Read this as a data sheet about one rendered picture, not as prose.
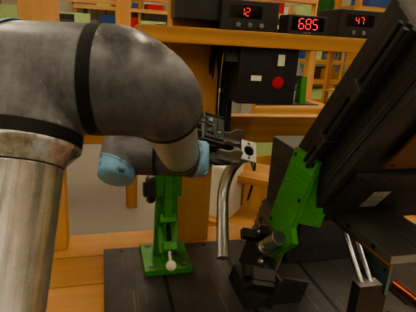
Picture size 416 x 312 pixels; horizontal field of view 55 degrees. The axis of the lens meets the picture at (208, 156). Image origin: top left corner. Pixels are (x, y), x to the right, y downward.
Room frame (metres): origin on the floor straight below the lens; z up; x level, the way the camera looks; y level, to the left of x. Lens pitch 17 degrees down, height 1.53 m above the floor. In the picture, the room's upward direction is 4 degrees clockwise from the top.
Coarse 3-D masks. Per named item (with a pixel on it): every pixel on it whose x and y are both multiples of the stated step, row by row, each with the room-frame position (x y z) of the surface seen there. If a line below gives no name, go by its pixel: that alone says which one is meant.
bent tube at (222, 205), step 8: (240, 144) 0.93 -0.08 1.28; (248, 152) 0.94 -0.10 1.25; (248, 160) 0.90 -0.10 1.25; (232, 168) 0.96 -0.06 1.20; (224, 176) 0.97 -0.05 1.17; (232, 176) 0.97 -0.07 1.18; (224, 184) 0.96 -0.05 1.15; (224, 192) 0.96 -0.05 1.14; (224, 200) 0.94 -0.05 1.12; (224, 208) 0.92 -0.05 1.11; (224, 216) 0.91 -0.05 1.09; (224, 224) 0.89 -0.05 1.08; (224, 232) 0.87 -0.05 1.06; (224, 240) 0.86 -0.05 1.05; (224, 248) 0.84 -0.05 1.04; (224, 256) 0.85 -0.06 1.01
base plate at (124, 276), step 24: (240, 240) 1.14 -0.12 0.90; (120, 264) 0.96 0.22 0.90; (192, 264) 0.98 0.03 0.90; (216, 264) 0.99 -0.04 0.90; (240, 264) 1.00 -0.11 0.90; (288, 264) 1.01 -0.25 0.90; (312, 264) 1.02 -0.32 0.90; (336, 264) 1.03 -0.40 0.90; (360, 264) 1.04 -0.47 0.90; (408, 264) 1.05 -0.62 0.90; (120, 288) 0.85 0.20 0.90; (144, 288) 0.86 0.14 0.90; (168, 288) 0.86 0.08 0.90; (192, 288) 0.87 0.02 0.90; (216, 288) 0.88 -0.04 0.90; (312, 288) 0.90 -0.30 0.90; (336, 288) 0.91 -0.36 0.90; (408, 288) 0.93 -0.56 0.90
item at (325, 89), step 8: (336, 0) 6.08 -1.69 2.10; (352, 0) 6.14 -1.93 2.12; (360, 0) 5.66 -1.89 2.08; (368, 0) 5.79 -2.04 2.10; (376, 0) 5.81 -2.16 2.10; (384, 0) 5.85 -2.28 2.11; (336, 8) 6.06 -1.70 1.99; (344, 8) 5.93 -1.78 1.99; (352, 8) 5.85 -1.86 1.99; (360, 8) 5.61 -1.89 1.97; (368, 8) 5.66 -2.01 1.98; (376, 8) 5.77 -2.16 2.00; (384, 8) 5.81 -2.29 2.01; (328, 56) 6.08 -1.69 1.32; (352, 56) 5.61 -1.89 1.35; (328, 64) 6.06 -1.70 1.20; (328, 72) 6.05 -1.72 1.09; (344, 72) 5.69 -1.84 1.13; (328, 80) 6.06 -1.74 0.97; (328, 88) 6.06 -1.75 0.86
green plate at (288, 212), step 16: (320, 160) 0.85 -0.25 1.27; (288, 176) 0.92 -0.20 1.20; (304, 176) 0.87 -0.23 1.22; (288, 192) 0.90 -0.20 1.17; (304, 192) 0.84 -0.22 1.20; (272, 208) 0.94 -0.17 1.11; (288, 208) 0.87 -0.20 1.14; (304, 208) 0.85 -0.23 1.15; (320, 208) 0.86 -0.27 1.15; (272, 224) 0.91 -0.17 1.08; (288, 224) 0.84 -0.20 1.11; (304, 224) 0.85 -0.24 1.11; (320, 224) 0.86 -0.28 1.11
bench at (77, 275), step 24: (408, 216) 1.46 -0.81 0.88; (72, 240) 1.11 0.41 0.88; (96, 240) 1.12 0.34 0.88; (120, 240) 1.13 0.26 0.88; (144, 240) 1.14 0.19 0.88; (192, 240) 1.15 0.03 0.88; (216, 240) 1.16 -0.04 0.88; (72, 264) 0.98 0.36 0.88; (96, 264) 0.98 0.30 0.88; (72, 288) 0.87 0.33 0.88; (96, 288) 0.87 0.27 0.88
